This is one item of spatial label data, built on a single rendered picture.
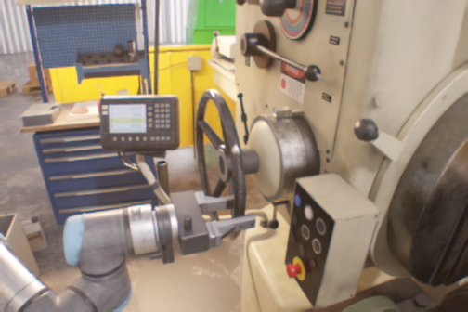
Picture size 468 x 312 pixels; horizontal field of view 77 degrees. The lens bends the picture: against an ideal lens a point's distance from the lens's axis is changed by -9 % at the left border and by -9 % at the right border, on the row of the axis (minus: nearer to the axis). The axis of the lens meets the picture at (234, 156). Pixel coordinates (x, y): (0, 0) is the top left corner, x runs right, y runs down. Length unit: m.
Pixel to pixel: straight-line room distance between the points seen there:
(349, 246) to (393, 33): 0.39
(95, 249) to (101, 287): 0.09
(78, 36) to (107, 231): 2.15
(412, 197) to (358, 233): 0.15
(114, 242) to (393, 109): 0.58
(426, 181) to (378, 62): 0.25
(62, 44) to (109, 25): 0.37
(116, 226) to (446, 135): 0.65
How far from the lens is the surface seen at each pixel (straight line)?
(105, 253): 0.62
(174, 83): 3.37
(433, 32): 0.70
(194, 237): 0.59
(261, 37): 0.98
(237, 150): 0.62
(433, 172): 0.71
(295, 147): 0.76
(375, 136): 0.59
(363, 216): 0.62
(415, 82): 0.70
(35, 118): 2.32
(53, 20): 2.66
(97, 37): 2.61
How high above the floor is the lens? 1.68
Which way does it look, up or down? 27 degrees down
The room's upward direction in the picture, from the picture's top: 1 degrees clockwise
